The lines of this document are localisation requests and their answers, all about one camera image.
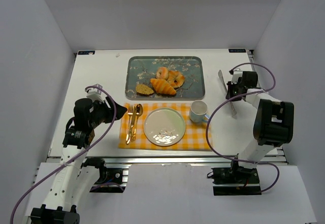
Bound silver metal tongs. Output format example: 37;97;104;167
218;70;237;119

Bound curled orange croissant roll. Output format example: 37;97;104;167
167;71;185;88

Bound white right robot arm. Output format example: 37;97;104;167
226;71;294;173

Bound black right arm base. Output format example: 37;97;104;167
207;161;262;196

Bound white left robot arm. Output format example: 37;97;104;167
30;96;127;223

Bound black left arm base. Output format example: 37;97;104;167
81;158;126;193

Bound brown bread slice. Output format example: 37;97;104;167
136;84;154;95

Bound gold fork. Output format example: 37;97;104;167
125;104;134;144

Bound gold knife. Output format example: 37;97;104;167
131;104;140;142

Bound gold spoon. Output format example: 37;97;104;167
131;104;143;142

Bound blue right corner label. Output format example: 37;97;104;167
228;48;246;53

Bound blue corner label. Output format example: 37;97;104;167
78;50;95;55
228;48;246;53

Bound light blue mug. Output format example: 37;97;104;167
189;100;210;123

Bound blue floral serving tray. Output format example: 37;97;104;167
125;56;205;100

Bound white and green plate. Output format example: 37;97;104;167
143;108;186;147

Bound striped orange croissant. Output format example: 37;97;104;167
150;78;176;95

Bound glazed orange bagel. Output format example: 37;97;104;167
156;67;169;80

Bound yellow checkered cloth napkin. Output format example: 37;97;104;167
118;103;210;151

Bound blue left corner label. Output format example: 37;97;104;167
78;50;95;55

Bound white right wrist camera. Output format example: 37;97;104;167
229;69;243;84

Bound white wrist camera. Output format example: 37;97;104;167
85;84;110;108
229;69;243;84

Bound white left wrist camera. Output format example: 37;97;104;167
85;84;110;108

